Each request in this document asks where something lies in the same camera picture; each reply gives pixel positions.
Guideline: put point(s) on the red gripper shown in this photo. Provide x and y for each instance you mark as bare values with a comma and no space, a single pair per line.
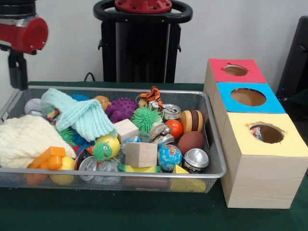
24,36

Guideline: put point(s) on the mint green cloth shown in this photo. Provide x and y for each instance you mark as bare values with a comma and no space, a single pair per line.
79,115

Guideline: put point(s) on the large polka dot napkin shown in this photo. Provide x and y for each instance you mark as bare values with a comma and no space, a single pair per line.
256,132

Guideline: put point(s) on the shallow clear mesh bin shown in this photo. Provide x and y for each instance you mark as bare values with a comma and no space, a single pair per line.
144,184

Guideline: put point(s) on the wooden box with three holes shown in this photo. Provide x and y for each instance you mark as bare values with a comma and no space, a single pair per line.
260,187

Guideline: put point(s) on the white baseball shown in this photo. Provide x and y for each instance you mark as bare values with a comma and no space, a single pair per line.
32,106

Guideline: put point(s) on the cream knitted cloth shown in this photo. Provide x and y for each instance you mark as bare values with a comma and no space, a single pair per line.
24,139

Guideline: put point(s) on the purple spiky toy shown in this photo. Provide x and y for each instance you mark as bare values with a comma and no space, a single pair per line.
122,108

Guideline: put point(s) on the plain wooden cube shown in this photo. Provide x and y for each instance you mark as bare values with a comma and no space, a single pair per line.
126,130
140,154

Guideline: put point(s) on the green spiky ball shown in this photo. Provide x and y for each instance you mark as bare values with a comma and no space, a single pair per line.
145,118

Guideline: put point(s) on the plush tiger toy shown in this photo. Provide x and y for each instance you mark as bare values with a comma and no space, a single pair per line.
154,96

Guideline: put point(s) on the orange ball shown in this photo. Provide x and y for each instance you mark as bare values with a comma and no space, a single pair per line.
175,128

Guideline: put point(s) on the large dark green tablecloth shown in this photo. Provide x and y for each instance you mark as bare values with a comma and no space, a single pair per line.
120,211

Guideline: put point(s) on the toy hamburger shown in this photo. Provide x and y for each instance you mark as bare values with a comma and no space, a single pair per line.
191,120

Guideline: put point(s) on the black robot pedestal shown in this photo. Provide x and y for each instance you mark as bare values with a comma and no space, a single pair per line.
144,48

